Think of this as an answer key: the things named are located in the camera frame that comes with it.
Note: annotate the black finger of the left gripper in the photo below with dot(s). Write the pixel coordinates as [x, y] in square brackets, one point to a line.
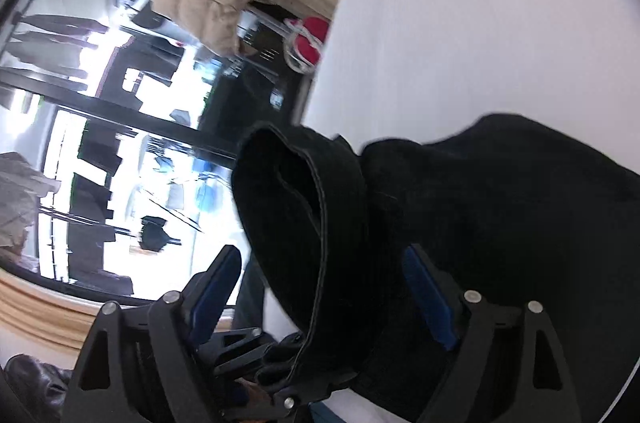
[263, 379]

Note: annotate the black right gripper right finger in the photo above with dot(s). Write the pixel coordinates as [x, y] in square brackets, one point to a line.
[506, 364]

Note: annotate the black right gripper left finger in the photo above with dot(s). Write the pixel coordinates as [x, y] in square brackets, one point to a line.
[138, 364]

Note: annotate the black pants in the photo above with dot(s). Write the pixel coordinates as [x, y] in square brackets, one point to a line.
[508, 207]

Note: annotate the white bed sheet mattress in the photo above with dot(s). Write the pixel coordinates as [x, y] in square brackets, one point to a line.
[425, 70]

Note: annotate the red bag white handles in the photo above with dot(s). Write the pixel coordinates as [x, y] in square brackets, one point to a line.
[304, 42]

